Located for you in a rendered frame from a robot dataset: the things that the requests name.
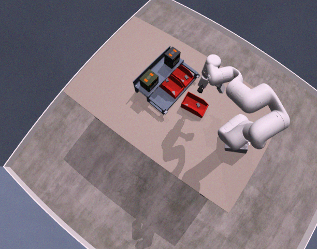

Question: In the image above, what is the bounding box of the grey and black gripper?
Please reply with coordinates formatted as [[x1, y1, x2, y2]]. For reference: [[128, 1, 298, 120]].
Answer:
[[197, 75, 208, 93]]

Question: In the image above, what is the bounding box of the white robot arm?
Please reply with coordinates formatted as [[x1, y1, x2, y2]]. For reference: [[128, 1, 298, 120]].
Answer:
[[202, 54, 290, 150]]

